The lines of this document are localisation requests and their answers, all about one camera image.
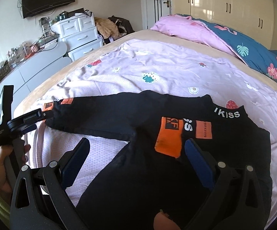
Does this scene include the black kids sweater orange patches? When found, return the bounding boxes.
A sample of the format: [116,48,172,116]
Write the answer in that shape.
[45,90,273,229]

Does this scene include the white plastic drawer cabinet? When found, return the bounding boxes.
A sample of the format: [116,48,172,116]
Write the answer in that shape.
[51,10,103,61]

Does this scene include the white bedroom door with bags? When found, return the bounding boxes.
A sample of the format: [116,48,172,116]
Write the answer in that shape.
[141,0,171,30]

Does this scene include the person's right hand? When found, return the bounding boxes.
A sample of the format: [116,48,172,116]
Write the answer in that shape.
[154,210,179,230]

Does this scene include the beige mattress cover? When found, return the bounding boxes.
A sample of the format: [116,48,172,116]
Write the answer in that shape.
[14,30,277,116]

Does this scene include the lilac strawberry print bedsheet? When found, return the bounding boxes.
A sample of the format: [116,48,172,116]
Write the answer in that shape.
[27,39,277,223]

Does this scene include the pink and blue floral quilt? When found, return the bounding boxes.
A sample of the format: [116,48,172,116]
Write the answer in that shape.
[150,14,277,83]

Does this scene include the cream glossy wardrobe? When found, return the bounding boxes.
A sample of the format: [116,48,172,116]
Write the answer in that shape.
[171,0,274,48]

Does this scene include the pile of clothes in corner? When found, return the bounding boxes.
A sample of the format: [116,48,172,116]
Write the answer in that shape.
[94,16,135,45]

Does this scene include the person's left hand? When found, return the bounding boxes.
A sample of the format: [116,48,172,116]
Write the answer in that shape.
[0,144,32,198]

